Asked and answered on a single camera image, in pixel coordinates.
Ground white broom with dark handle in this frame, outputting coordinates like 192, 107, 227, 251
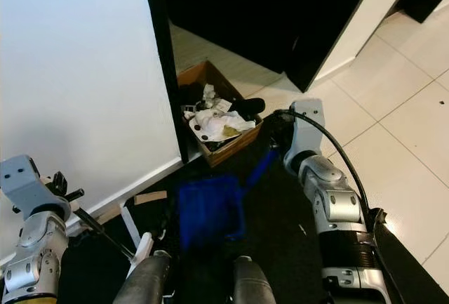
76, 208, 155, 278

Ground black door frame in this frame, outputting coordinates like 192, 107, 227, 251
141, 0, 192, 164

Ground grey right robot leg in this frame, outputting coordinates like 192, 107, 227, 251
230, 256, 279, 304

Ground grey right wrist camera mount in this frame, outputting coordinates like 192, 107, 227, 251
283, 98, 328, 167

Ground small crumpled white paper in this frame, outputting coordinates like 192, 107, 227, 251
201, 83, 218, 105

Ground grey robot leg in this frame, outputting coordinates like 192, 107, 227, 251
111, 249, 175, 304
230, 256, 279, 304

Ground brown cardboard trash box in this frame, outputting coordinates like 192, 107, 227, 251
177, 60, 264, 168

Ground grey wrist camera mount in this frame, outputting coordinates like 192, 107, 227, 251
283, 98, 328, 167
0, 154, 55, 212

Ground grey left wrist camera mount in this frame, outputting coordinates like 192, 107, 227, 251
0, 154, 55, 212

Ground white plastic frame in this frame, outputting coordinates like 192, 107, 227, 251
118, 201, 149, 250

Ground blue plastic dustpan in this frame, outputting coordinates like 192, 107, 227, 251
177, 147, 279, 250

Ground grey left robot leg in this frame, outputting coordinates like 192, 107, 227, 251
111, 249, 175, 304

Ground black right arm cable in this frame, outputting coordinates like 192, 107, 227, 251
272, 109, 388, 231

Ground small brown cardboard piece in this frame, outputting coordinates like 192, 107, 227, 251
133, 190, 169, 205

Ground black rounded trash item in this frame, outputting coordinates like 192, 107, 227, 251
227, 97, 267, 117

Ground black floor mat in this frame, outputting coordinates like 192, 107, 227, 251
56, 112, 449, 304

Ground black door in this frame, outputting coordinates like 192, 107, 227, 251
160, 0, 384, 94

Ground large crumpled white paper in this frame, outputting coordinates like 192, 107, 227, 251
186, 105, 257, 142

